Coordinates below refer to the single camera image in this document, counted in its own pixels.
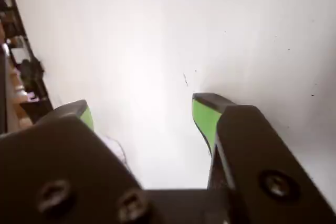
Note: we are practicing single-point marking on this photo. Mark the dark shelving unit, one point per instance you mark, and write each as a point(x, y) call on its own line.
point(34, 77)

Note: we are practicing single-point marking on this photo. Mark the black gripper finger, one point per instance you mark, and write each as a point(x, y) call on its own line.
point(257, 155)
point(52, 161)

